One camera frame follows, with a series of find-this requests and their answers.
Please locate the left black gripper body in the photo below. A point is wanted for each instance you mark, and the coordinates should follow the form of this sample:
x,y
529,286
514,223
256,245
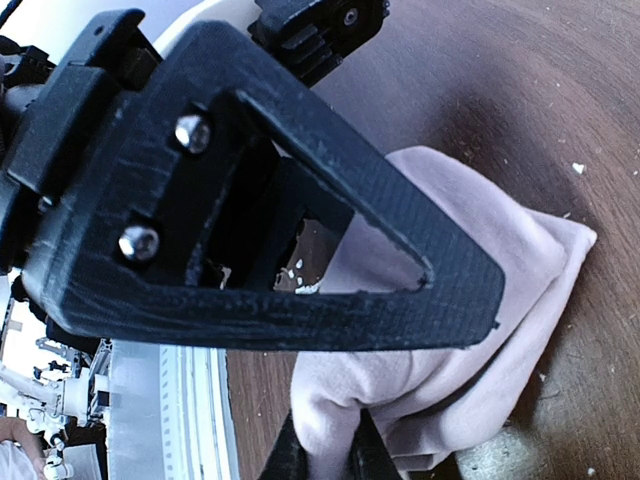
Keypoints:
x,y
50,110

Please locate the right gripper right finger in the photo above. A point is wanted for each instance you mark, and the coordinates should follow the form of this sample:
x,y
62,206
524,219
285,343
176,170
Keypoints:
x,y
369,458

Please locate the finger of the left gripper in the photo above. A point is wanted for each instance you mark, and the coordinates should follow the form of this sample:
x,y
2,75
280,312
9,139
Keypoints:
x,y
190,192

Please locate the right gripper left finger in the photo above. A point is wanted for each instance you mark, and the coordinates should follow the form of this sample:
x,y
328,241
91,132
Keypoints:
x,y
288,459

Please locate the mauve and cream underwear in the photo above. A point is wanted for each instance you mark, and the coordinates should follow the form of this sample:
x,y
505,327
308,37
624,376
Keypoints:
x,y
441,366

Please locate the front aluminium rail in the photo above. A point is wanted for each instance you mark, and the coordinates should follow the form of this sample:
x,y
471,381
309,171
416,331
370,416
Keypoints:
x,y
170,414

